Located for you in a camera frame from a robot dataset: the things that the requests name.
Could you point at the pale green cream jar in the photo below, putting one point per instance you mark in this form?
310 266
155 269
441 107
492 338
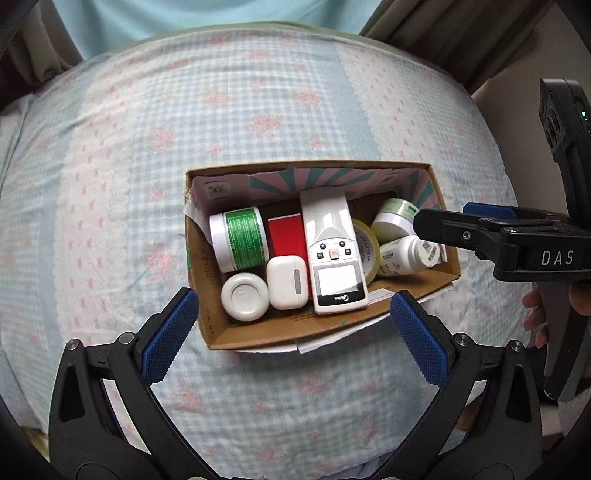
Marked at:
392 221

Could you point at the white pill bottle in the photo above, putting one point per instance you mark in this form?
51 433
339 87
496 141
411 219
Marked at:
406 254

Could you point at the checkered floral bed sheet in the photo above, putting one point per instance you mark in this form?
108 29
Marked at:
138 138

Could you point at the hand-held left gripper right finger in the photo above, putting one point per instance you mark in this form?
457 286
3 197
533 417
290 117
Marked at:
418 337

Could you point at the white earbuds case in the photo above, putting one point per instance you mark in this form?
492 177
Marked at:
284 282

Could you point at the clear tape roll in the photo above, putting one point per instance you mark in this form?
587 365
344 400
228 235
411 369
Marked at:
369 249

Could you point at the light blue hanging cloth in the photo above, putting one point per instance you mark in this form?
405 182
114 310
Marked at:
207 18

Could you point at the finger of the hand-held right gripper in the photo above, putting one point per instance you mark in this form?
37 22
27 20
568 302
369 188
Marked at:
494 211
448 228

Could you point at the person's right hand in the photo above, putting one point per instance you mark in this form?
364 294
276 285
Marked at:
535 318

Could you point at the grey-brown curtain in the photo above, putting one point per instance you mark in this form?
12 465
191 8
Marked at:
452 32
37 41

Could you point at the white handheld meter device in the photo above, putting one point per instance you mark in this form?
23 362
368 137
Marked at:
324 217

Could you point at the cardboard box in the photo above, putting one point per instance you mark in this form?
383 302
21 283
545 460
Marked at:
258 334

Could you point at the white jar with green label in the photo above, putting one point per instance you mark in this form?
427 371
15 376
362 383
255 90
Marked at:
242 237

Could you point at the small white jar dark lid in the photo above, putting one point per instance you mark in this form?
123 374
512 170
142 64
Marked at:
244 296

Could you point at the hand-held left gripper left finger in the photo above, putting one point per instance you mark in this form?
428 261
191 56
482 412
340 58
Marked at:
168 337

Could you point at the small red box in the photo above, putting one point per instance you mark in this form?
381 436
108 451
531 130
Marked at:
286 235

